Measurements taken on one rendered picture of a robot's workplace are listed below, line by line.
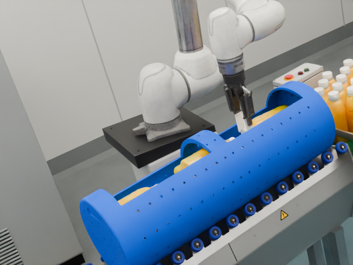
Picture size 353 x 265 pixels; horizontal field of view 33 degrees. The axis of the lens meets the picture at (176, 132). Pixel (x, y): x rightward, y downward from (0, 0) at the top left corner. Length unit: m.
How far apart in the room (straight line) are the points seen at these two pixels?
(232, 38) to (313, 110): 0.38
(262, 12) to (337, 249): 0.98
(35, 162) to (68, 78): 1.40
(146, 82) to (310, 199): 0.78
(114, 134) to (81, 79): 2.11
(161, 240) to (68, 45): 2.95
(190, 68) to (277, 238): 0.78
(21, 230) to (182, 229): 1.78
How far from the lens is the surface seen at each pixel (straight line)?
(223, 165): 1.89
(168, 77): 2.40
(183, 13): 2.42
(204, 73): 2.48
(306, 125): 2.07
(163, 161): 2.39
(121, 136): 2.54
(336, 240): 2.44
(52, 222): 3.52
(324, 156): 2.22
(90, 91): 4.71
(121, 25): 4.69
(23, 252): 3.56
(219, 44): 1.96
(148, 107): 2.42
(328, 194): 2.24
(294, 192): 2.14
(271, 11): 2.05
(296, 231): 2.20
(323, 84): 2.45
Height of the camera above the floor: 2.12
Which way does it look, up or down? 26 degrees down
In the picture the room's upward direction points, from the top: 16 degrees counter-clockwise
